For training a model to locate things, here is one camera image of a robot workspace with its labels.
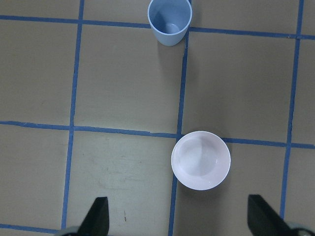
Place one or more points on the pink bowl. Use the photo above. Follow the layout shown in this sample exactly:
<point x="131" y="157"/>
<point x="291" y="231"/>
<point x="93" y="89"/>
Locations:
<point x="200" y="160"/>

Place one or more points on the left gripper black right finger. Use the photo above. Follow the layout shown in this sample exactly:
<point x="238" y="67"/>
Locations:
<point x="263" y="220"/>

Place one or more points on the blue cup at table centre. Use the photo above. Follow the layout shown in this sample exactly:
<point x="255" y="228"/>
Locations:
<point x="169" y="20"/>

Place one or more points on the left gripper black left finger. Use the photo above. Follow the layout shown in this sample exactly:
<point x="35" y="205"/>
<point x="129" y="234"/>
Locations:
<point x="96" y="222"/>

